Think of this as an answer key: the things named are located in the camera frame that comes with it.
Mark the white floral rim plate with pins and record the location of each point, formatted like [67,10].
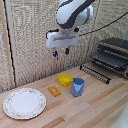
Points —
[24,103]

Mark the black toaster oven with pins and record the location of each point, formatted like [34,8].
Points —
[112,55]

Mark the blue plastic cup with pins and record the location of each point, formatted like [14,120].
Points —
[77,86]

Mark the yellow bowl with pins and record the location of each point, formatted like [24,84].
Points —
[65,79]

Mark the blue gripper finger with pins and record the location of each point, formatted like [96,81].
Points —
[67,51]
[55,53]

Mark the orange rectangular block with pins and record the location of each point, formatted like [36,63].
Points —
[54,90]

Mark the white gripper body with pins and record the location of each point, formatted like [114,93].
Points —
[62,39]

